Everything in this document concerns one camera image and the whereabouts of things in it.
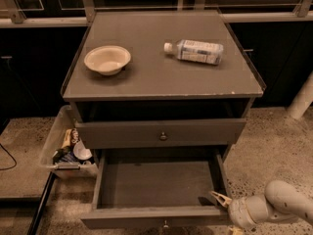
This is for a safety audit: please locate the white post leg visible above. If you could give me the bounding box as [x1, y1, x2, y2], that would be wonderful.
[288, 71, 313, 119]

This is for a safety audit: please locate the grey drawer cabinet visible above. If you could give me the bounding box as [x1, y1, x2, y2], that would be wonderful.
[60, 10, 267, 168]

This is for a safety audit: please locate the clear plastic storage bin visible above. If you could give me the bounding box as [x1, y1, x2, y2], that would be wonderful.
[39, 105, 98, 179]

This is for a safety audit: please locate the snack bag in bin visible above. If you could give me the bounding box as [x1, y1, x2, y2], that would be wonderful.
[62, 128, 80, 148]

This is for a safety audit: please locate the grey drawer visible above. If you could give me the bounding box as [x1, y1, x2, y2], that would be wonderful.
[81, 147, 230, 229]
[75, 118, 246, 149]

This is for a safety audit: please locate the metal railing frame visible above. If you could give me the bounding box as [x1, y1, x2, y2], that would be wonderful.
[0, 0, 313, 25]

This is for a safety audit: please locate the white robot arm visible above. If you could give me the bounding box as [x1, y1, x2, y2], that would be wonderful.
[210, 180, 313, 235]

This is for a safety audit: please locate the black cable on floor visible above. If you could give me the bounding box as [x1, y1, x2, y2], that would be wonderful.
[0, 143, 18, 172]

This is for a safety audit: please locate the clear plastic water bottle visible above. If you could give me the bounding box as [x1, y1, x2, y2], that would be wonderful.
[163, 39, 224, 66]

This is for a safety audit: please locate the white cup in bin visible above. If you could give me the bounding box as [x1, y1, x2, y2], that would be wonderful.
[73, 141, 92, 161]

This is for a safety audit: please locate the grey top drawer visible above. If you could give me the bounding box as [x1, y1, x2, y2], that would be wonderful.
[75, 118, 246, 149]

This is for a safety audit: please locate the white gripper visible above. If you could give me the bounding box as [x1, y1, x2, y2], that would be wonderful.
[210, 191, 265, 235]

